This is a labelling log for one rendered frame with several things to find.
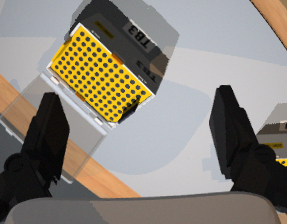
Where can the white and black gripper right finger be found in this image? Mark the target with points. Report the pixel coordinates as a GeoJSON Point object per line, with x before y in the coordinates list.
{"type": "Point", "coordinates": [241, 156]}

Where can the grey bench mat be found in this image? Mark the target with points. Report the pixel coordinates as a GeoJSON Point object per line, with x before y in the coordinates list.
{"type": "Point", "coordinates": [165, 148]}

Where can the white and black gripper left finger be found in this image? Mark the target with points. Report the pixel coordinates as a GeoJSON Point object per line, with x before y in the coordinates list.
{"type": "Point", "coordinates": [29, 174]}

